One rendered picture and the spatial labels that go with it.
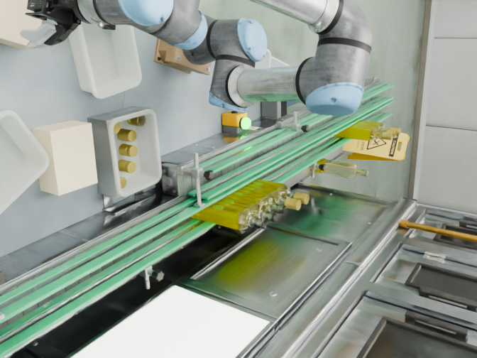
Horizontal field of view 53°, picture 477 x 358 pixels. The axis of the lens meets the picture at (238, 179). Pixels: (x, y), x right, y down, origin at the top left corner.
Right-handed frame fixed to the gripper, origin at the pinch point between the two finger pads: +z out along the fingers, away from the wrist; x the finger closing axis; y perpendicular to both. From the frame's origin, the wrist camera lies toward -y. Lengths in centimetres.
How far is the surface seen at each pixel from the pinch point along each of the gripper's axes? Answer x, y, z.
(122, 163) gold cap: 30, -41, 14
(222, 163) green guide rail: 26, -68, -2
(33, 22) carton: 0.6, -5.8, 9.9
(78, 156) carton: 28.9, -22.7, 10.0
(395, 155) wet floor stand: 1, -404, 42
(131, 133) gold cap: 21.2, -40.5, 11.2
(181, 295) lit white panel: 62, -45, -12
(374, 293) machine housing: 53, -77, -53
